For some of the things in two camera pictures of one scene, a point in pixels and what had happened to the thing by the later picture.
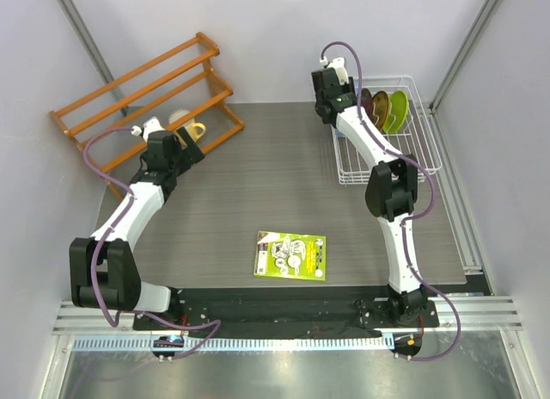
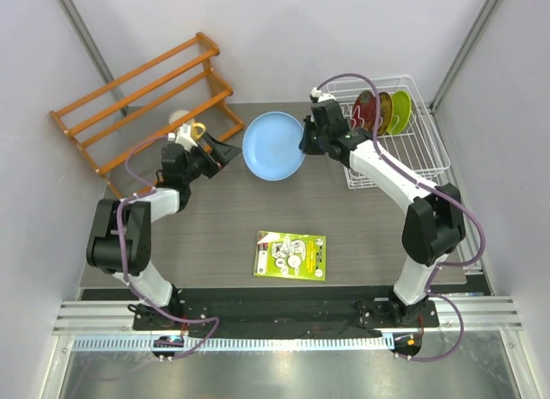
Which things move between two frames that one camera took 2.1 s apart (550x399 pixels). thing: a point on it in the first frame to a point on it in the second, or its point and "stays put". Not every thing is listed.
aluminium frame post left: (76, 21) stays put
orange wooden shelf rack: (181, 88) stays put
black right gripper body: (346, 89) to (315, 139)
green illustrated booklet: (295, 256) stays put
